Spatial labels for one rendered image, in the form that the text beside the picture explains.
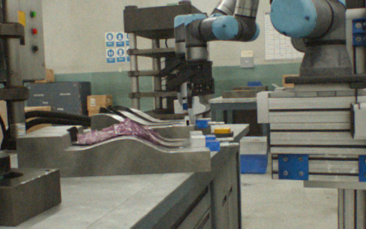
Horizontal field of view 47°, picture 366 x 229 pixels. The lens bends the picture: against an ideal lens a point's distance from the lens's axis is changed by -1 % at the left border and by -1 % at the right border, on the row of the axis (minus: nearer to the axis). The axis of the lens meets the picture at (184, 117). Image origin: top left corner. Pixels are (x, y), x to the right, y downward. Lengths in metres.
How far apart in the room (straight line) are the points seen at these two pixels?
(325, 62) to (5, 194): 0.89
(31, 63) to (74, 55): 6.99
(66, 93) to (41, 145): 7.44
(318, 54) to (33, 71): 1.34
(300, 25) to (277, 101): 0.25
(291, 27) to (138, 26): 4.62
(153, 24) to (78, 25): 3.66
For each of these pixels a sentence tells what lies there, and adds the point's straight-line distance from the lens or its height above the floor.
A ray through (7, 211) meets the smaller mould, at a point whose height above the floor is 0.83.
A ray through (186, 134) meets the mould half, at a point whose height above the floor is 0.86.
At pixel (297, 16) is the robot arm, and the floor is 1.19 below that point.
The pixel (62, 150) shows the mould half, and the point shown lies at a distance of 1.14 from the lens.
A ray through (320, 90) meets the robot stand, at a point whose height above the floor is 1.00.
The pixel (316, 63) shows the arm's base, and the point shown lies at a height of 1.07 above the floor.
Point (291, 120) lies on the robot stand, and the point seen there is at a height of 0.91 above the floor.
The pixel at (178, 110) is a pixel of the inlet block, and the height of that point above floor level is 0.92.
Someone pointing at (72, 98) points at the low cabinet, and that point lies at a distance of 8.52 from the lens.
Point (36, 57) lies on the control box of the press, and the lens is 2.15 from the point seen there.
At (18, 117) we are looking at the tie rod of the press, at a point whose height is 0.92.
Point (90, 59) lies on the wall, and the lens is 8.92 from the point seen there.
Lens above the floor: 1.04
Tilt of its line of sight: 5 degrees down
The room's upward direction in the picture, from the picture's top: 2 degrees counter-clockwise
